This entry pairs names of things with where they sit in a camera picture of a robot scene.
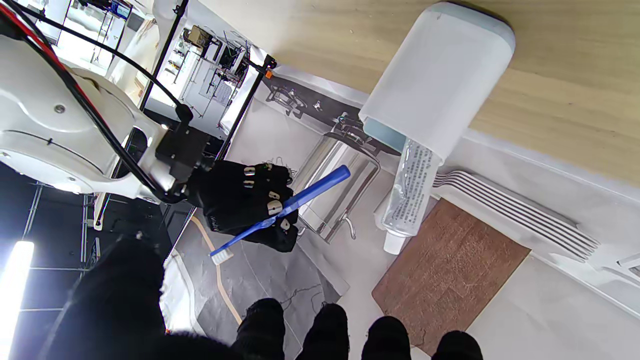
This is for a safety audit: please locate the white toothbrush holder cup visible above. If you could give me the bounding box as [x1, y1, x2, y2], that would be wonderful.
[358, 1, 516, 163]

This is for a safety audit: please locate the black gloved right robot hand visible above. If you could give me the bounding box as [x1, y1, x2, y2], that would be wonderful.
[187, 160, 301, 253]

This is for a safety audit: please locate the printed kitchen backdrop banner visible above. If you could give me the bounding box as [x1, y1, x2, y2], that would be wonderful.
[160, 65, 640, 360]

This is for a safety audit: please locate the white toothpaste tube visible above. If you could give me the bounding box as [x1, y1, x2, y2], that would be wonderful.
[381, 137, 443, 256]

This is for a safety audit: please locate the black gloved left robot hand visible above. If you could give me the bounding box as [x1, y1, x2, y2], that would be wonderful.
[37, 235, 484, 360]

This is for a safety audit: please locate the blue toothbrush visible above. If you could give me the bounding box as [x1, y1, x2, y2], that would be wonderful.
[210, 165, 352, 266]

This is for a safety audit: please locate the red black right arm cable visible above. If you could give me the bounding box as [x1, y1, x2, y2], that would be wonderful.
[0, 0, 195, 197]

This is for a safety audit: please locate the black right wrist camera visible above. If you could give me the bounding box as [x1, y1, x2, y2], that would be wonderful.
[155, 125, 216, 187]

